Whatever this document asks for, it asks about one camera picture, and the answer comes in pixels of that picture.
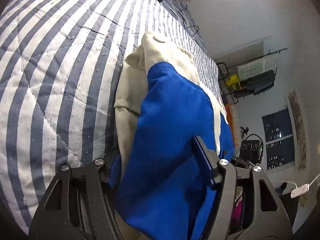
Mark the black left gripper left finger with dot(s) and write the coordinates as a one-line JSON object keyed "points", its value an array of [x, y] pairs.
{"points": [[115, 172]]}

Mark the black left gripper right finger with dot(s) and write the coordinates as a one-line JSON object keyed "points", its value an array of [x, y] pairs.
{"points": [[207, 160]]}

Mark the blue and cream jacket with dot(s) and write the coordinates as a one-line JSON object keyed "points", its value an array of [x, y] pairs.
{"points": [[160, 107]]}

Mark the black clothes rack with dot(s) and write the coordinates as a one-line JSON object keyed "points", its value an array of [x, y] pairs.
{"points": [[252, 77]]}

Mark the black fan heater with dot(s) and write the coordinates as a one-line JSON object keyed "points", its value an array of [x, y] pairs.
{"points": [[252, 149]]}

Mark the dark night window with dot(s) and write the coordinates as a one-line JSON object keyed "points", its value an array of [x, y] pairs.
{"points": [[280, 144]]}

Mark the white power strip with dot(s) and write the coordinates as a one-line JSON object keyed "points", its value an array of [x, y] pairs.
{"points": [[300, 190]]}

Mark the blue white striped quilt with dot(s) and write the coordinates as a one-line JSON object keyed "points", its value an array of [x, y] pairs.
{"points": [[60, 66]]}

